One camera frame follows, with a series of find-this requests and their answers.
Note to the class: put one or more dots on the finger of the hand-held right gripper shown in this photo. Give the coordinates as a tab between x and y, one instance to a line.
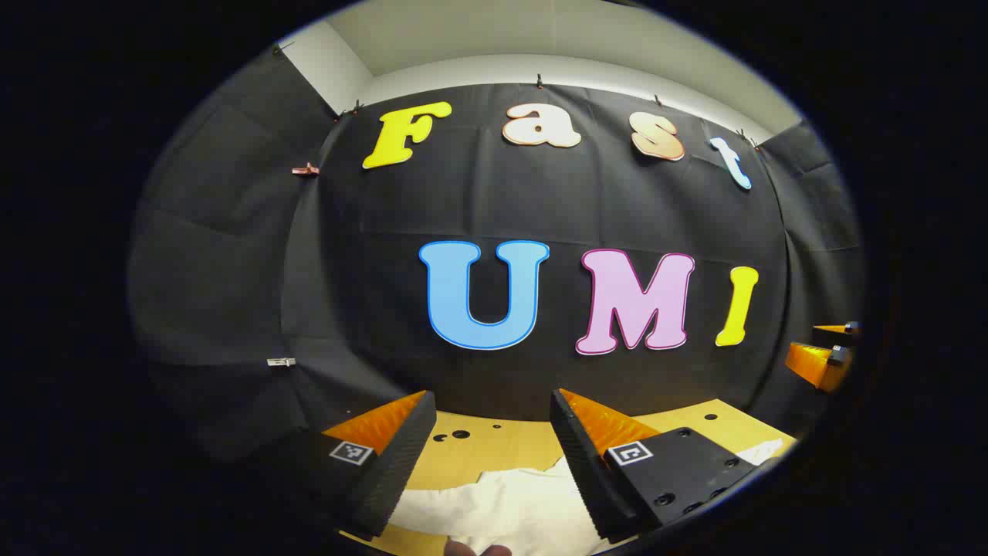
834	332
810	364

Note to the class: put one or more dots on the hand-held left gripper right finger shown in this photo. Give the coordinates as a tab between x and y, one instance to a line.
583	471

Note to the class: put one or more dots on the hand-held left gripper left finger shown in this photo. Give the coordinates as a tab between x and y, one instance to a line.
401	463

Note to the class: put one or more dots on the cream sweater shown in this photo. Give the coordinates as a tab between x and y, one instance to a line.
509	510

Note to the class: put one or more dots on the white backdrop clip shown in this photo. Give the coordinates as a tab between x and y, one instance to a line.
281	361

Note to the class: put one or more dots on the black backdrop cloth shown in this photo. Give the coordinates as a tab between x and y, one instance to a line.
386	293

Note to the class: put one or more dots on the copper backdrop clip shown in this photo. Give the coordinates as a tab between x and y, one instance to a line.
305	169

